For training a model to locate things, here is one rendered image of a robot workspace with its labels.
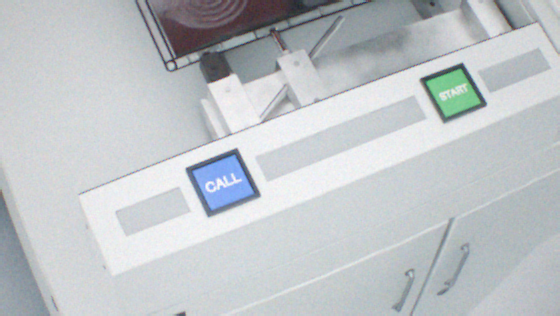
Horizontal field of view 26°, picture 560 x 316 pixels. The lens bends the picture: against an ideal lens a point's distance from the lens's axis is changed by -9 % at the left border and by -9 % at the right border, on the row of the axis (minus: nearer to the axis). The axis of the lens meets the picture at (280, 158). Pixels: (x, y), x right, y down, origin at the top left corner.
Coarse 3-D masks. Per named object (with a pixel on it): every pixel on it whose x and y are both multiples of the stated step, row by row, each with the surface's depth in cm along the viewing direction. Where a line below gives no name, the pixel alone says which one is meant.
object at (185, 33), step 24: (168, 0) 142; (192, 0) 142; (216, 0) 142; (240, 0) 142; (264, 0) 142; (288, 0) 143; (312, 0) 143; (336, 0) 143; (168, 24) 140; (192, 24) 141; (216, 24) 141; (240, 24) 141; (264, 24) 141; (192, 48) 139
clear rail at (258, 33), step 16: (352, 0) 143; (368, 0) 143; (288, 16) 141; (304, 16) 141; (320, 16) 142; (256, 32) 140; (272, 32) 141; (208, 48) 139; (224, 48) 139; (176, 64) 138; (192, 64) 139
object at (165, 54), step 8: (136, 0) 142; (144, 0) 141; (144, 8) 141; (144, 16) 141; (152, 16) 140; (152, 24) 140; (152, 32) 140; (160, 32) 139; (152, 40) 140; (160, 40) 139; (160, 48) 139; (168, 48) 139; (160, 56) 138; (168, 56) 138
